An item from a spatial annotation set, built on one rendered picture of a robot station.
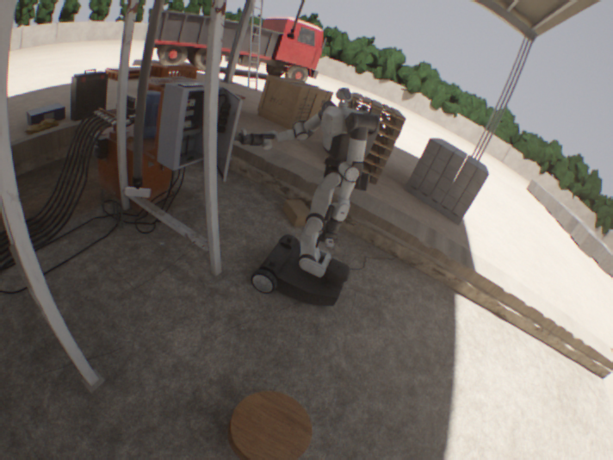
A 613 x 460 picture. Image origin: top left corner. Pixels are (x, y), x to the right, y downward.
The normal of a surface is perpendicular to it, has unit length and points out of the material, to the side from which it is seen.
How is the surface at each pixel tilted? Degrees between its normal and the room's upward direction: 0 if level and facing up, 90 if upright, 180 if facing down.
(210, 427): 0
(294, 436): 0
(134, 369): 0
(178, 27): 90
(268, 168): 90
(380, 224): 90
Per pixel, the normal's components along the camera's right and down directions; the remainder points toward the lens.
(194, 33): 0.50, 0.62
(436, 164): -0.57, 0.32
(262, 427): 0.30, -0.78
